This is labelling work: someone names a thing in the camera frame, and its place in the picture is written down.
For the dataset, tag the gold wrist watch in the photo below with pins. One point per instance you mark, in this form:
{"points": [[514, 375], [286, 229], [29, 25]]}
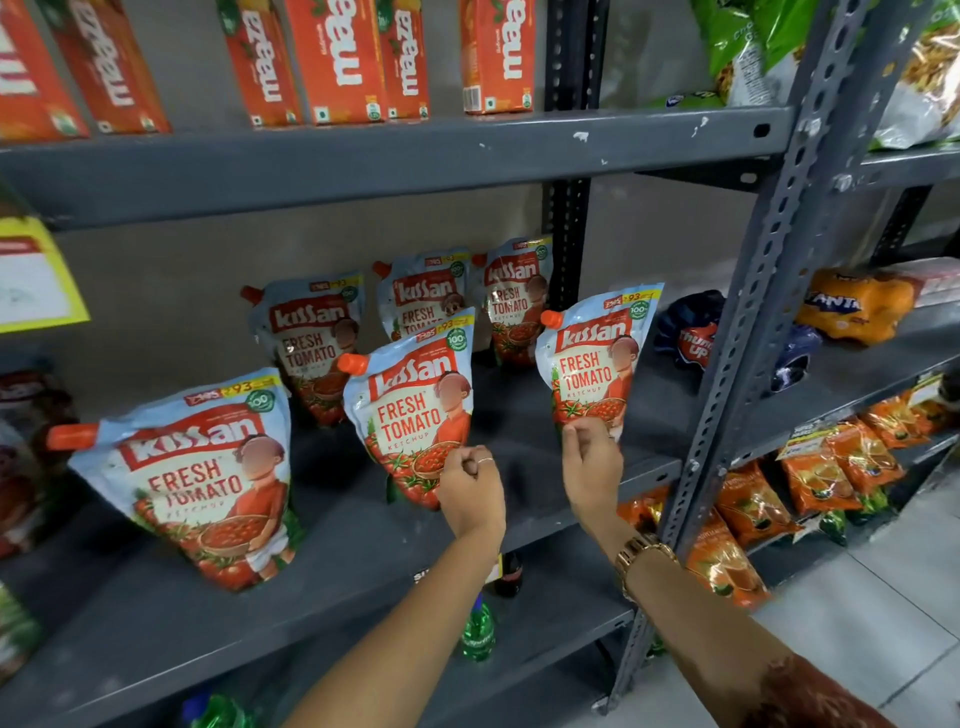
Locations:
{"points": [[637, 555]]}

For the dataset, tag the person's left hand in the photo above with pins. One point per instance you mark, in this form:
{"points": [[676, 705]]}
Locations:
{"points": [[472, 502]]}

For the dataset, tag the green soda bottle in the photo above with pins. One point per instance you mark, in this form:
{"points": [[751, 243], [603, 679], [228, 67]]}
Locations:
{"points": [[217, 712], [478, 634]]}

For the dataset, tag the grey metal shelf rack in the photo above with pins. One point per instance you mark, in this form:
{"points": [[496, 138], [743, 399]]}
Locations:
{"points": [[375, 161], [862, 375]]}

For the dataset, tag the red brown food packet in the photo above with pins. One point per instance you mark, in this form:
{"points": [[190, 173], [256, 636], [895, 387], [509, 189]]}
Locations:
{"points": [[30, 457]]}

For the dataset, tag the person's right thumb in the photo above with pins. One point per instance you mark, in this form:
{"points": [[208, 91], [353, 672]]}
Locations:
{"points": [[570, 452]]}

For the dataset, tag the pink wrapped bottle pack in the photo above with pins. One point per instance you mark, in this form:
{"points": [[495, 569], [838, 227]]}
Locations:
{"points": [[934, 277]]}

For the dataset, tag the row of orange drink packets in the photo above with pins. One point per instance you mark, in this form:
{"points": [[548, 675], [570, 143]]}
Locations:
{"points": [[817, 480]]}

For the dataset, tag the clear yellow snack bag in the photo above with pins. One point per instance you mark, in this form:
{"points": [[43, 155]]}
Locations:
{"points": [[926, 82]]}

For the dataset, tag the yellow shelf label card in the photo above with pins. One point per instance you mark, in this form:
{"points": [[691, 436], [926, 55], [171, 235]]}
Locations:
{"points": [[34, 277]]}

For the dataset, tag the green snack bag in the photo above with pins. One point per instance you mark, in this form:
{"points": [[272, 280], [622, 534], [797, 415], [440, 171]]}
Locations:
{"points": [[739, 45]]}

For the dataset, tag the blue-white ketchup spout pouch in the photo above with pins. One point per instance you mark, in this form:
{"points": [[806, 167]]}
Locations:
{"points": [[592, 360], [409, 409]]}

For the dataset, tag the green food packet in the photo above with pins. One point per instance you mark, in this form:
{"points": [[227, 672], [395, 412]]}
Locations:
{"points": [[15, 634]]}

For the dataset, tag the dark blue soda bottle pack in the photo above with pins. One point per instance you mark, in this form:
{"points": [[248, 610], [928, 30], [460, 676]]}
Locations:
{"points": [[694, 337]]}

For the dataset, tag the person's right hand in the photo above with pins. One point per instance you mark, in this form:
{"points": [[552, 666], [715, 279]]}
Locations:
{"points": [[596, 480]]}

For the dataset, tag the row of orange juice cartons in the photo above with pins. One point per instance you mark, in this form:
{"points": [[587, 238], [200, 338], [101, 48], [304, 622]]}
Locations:
{"points": [[337, 60]]}

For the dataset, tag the orange soda bottle pack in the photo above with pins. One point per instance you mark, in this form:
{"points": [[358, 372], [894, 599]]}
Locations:
{"points": [[851, 304]]}

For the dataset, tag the maroon patterned sleeve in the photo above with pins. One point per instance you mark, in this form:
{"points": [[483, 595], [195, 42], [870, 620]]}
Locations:
{"points": [[810, 697]]}

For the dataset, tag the small yellow price tag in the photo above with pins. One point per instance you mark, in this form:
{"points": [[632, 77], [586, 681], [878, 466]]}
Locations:
{"points": [[925, 390], [801, 439]]}

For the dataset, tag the person's left fingers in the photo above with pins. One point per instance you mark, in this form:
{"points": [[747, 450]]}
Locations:
{"points": [[469, 459]]}

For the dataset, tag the dark cola bottle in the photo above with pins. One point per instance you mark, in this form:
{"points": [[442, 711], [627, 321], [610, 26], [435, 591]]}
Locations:
{"points": [[508, 574]]}

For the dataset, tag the person's right forearm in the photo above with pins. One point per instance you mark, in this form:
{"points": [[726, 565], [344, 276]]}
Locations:
{"points": [[697, 622]]}

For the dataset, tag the person's left forearm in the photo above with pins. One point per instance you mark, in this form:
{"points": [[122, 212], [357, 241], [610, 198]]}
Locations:
{"points": [[409, 630]]}

